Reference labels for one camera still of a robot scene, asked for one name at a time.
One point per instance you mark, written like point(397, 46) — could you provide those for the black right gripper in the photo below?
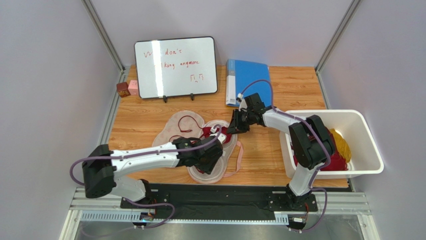
point(240, 121)

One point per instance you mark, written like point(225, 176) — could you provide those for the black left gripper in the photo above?
point(209, 167)

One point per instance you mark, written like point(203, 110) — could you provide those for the red bra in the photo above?
point(191, 124)

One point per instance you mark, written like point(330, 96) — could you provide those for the floral mesh laundry bag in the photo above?
point(171, 132)

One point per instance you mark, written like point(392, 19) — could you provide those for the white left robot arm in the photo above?
point(106, 171)

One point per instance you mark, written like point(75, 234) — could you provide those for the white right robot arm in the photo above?
point(311, 143)

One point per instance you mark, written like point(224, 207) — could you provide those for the blue file folder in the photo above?
point(239, 74)

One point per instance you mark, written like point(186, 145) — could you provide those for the white dry-erase board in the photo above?
point(176, 67)

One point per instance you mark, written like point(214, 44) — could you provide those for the pink cube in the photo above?
point(133, 87)

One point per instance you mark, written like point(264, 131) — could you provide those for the dark red clothes pile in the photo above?
point(337, 163)

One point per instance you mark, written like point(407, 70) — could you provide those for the yellow garment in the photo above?
point(342, 146)

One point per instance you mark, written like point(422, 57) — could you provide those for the brown cube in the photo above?
point(122, 89)

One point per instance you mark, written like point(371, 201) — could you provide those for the white plastic bin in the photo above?
point(351, 125)

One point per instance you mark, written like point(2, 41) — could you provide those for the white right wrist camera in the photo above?
point(242, 103)

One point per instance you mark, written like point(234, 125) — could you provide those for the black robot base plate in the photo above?
point(224, 202)

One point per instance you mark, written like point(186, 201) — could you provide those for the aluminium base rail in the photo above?
point(342, 215)

